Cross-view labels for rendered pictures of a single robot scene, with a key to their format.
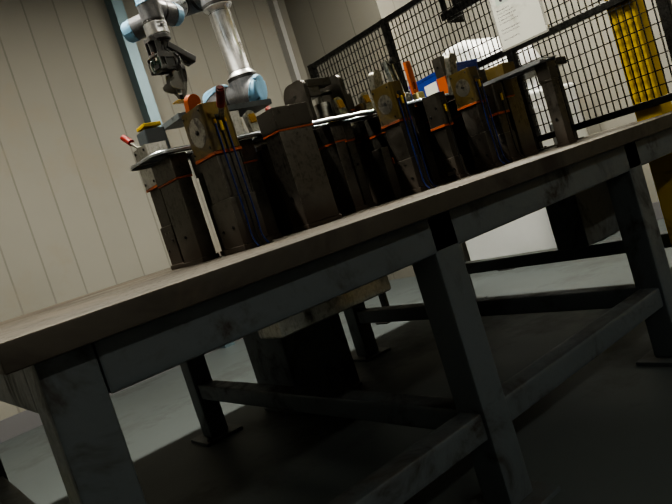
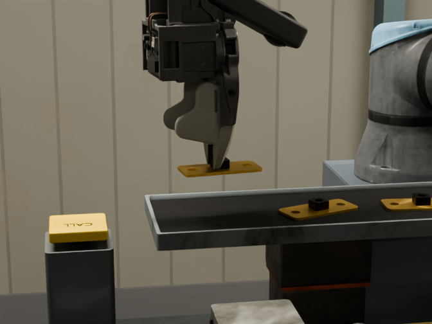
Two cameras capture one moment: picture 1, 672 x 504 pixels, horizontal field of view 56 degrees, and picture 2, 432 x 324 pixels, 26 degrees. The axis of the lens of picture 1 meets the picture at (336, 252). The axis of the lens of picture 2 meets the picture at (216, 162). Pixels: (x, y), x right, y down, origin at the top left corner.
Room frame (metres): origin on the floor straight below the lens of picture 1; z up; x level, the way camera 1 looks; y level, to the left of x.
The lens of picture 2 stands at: (1.30, -0.13, 1.47)
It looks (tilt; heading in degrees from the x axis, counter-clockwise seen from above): 15 degrees down; 29
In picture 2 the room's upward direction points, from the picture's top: straight up
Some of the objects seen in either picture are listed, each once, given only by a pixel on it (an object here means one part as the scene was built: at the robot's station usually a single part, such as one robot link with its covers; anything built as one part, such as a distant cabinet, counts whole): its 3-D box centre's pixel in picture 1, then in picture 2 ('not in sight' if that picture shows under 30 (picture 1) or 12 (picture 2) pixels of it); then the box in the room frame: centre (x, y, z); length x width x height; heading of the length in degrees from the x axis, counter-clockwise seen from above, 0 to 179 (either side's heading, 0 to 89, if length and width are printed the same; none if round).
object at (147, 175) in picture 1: (167, 207); not in sight; (1.86, 0.43, 0.88); 0.12 x 0.07 x 0.36; 38
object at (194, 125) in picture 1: (229, 178); not in sight; (1.56, 0.20, 0.88); 0.14 x 0.09 x 0.36; 38
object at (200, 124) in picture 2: (177, 84); (202, 127); (2.09, 0.33, 1.26); 0.06 x 0.03 x 0.09; 137
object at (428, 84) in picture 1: (445, 87); not in sight; (2.85, -0.68, 1.09); 0.30 x 0.17 x 0.13; 29
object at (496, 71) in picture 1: (512, 111); not in sight; (2.44, -0.81, 0.88); 0.08 x 0.08 x 0.36; 38
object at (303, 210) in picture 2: not in sight; (318, 205); (2.20, 0.24, 1.17); 0.08 x 0.04 x 0.01; 148
